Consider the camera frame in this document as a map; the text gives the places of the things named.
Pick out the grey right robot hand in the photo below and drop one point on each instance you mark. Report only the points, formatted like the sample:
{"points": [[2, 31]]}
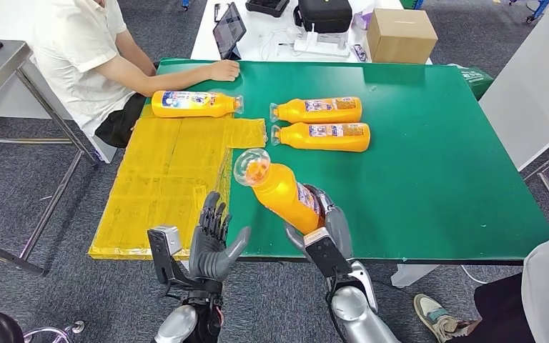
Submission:
{"points": [[341, 232]]}

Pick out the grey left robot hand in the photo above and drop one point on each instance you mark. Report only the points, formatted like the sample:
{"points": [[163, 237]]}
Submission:
{"points": [[208, 255]]}

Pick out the person's right hand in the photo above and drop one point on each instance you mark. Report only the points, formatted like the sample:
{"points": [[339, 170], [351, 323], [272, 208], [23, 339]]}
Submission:
{"points": [[225, 71]]}

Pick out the orange detergent bottle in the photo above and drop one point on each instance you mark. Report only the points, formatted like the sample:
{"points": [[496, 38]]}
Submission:
{"points": [[281, 194], [319, 111], [324, 138], [194, 105]]}

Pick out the person's right forearm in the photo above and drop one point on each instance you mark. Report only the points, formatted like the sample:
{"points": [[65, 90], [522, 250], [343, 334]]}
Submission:
{"points": [[179, 78]]}

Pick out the black tablet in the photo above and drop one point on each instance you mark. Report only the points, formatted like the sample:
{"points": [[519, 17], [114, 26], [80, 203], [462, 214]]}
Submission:
{"points": [[228, 29]]}

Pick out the white table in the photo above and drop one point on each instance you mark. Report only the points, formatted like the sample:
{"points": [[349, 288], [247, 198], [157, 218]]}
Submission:
{"points": [[255, 23]]}

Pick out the small yellow plastic bag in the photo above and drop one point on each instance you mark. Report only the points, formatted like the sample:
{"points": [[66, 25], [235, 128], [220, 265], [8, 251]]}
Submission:
{"points": [[247, 133]]}

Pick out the black plastic tray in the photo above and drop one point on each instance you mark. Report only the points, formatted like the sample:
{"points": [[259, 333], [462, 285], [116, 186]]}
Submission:
{"points": [[267, 5]]}

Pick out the white table leg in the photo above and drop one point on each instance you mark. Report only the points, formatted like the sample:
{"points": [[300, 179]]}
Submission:
{"points": [[409, 275]]}

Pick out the large yellow wrapped flat sheet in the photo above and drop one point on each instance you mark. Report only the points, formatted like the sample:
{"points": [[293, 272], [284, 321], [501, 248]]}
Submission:
{"points": [[161, 189]]}

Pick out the white power strip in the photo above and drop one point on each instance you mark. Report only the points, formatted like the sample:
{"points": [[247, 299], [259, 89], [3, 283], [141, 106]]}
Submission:
{"points": [[317, 47]]}

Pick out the black carrying case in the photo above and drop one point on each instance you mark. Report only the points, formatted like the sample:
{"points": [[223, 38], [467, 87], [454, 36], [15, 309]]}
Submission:
{"points": [[324, 14]]}

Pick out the small purple packet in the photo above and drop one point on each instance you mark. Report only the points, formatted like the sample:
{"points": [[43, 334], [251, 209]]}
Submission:
{"points": [[359, 52]]}

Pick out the white stool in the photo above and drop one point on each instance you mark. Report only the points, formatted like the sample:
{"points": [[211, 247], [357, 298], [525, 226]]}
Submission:
{"points": [[106, 155]]}

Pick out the purple tissue pack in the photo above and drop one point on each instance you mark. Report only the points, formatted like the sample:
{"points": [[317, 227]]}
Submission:
{"points": [[362, 19]]}

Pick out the chrome curved bar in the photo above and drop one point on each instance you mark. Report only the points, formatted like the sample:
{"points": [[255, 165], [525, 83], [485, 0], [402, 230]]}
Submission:
{"points": [[73, 327]]}

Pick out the brown cardboard box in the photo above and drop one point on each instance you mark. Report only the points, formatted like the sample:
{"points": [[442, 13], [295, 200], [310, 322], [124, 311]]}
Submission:
{"points": [[401, 38]]}

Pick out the green bag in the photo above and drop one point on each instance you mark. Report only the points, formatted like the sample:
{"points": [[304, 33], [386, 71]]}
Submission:
{"points": [[476, 79]]}

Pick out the grey metal table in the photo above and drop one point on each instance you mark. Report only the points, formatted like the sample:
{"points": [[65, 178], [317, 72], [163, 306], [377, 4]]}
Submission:
{"points": [[0, 80]]}

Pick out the blue metal rack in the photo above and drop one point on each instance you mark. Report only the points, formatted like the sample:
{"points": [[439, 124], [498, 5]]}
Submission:
{"points": [[539, 7]]}

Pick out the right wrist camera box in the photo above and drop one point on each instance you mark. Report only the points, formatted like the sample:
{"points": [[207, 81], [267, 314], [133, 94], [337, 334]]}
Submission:
{"points": [[326, 255]]}

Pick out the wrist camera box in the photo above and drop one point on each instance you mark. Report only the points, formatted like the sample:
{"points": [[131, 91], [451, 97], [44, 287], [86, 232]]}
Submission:
{"points": [[170, 239], [326, 255]]}

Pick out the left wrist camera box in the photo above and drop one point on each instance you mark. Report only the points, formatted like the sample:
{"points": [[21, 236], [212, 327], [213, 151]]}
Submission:
{"points": [[170, 239]]}

